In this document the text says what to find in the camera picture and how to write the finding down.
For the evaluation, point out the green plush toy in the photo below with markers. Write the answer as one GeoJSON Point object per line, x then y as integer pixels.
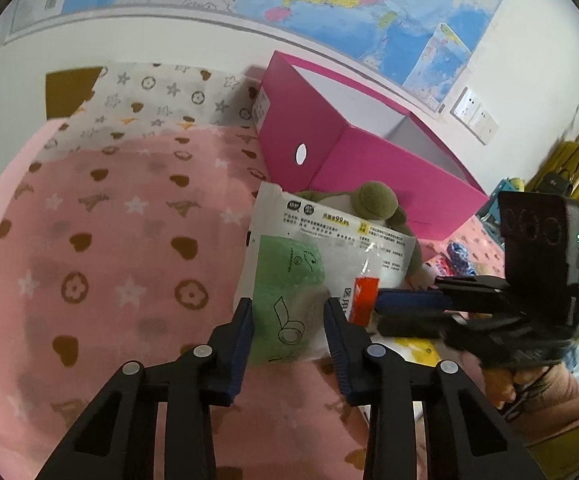
{"type": "Point", "coordinates": [374, 200]}

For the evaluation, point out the yellow packet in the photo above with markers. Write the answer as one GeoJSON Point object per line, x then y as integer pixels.
{"type": "Point", "coordinates": [419, 352]}

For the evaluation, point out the blue patterned soft item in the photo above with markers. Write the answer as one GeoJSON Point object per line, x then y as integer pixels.
{"type": "Point", "coordinates": [460, 257]}

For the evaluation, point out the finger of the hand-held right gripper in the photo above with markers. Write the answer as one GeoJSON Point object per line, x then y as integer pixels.
{"type": "Point", "coordinates": [409, 299]}
{"type": "Point", "coordinates": [409, 325]}

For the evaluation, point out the white face mask packet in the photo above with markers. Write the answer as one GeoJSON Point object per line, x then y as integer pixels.
{"type": "Point", "coordinates": [289, 240]}

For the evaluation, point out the person's right forearm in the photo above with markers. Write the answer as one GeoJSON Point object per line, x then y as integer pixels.
{"type": "Point", "coordinates": [559, 392]}

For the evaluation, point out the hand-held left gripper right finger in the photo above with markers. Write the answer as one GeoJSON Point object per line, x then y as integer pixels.
{"type": "Point", "coordinates": [337, 345]}

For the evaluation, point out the black bag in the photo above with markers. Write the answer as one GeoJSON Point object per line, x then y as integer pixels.
{"type": "Point", "coordinates": [555, 183]}

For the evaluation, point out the yellow-green cloth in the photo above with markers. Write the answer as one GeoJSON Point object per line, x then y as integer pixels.
{"type": "Point", "coordinates": [554, 445]}

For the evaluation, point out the pink printed blanket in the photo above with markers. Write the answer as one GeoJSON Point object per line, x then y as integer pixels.
{"type": "Point", "coordinates": [119, 240]}

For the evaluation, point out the brown headboard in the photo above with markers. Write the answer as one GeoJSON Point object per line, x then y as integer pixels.
{"type": "Point", "coordinates": [69, 92]}

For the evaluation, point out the person's right hand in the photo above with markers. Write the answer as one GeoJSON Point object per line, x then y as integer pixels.
{"type": "Point", "coordinates": [502, 387]}

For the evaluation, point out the white patterned pillow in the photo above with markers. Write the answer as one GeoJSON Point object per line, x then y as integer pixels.
{"type": "Point", "coordinates": [159, 95]}

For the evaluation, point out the white wall socket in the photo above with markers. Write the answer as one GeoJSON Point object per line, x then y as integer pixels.
{"type": "Point", "coordinates": [474, 112]}

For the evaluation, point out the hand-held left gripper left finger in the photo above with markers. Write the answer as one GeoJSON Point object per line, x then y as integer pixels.
{"type": "Point", "coordinates": [242, 345]}

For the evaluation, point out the pink cardboard box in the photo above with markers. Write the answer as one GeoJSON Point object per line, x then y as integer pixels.
{"type": "Point", "coordinates": [369, 160]}

